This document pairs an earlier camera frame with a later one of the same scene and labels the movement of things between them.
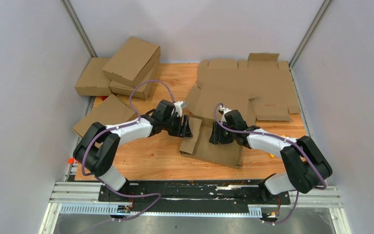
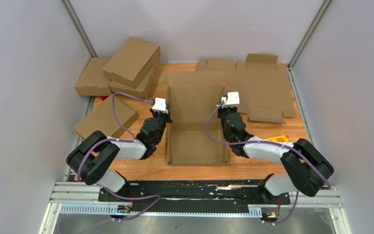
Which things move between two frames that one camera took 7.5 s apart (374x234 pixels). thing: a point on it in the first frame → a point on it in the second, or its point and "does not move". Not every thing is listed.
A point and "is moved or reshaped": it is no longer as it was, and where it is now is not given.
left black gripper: x=184 y=131 → x=168 y=116
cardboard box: x=201 y=99 is moved or reshaped
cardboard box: x=132 y=62 does not move
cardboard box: x=142 y=89 does not move
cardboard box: x=93 y=81 does not move
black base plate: x=187 y=196 does not move
